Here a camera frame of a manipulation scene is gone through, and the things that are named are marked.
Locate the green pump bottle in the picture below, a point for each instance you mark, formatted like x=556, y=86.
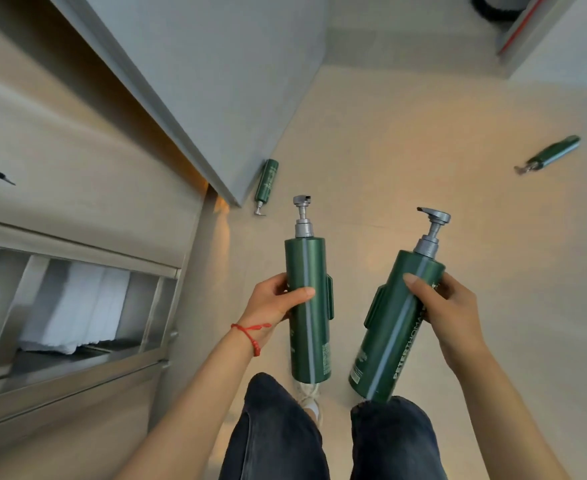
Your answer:
x=308, y=264
x=553, y=153
x=267, y=182
x=398, y=334

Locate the stainless steel towel shelf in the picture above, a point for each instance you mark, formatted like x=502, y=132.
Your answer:
x=73, y=374

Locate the dark denim trousers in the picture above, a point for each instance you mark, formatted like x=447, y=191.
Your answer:
x=278, y=434

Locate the folded white towel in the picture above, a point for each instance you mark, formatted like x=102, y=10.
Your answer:
x=73, y=309

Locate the door frame with red strip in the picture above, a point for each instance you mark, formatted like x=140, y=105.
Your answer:
x=528, y=24

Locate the person's right hand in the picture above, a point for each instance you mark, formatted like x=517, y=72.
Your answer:
x=456, y=319

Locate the person's left forearm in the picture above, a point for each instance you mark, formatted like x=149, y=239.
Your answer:
x=198, y=409

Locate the black round bin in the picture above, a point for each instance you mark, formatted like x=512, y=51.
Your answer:
x=498, y=7

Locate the person's right forearm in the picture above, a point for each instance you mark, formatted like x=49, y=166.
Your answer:
x=503, y=414

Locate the white shoe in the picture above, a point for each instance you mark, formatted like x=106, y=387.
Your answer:
x=311, y=402

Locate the person's right thumb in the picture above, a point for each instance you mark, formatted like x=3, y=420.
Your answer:
x=421, y=297

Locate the person's left hand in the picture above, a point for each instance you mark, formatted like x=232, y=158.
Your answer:
x=263, y=307

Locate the grey door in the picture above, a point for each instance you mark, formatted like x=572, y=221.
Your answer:
x=213, y=84

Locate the person's left thumb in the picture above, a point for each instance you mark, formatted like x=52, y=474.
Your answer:
x=296, y=298

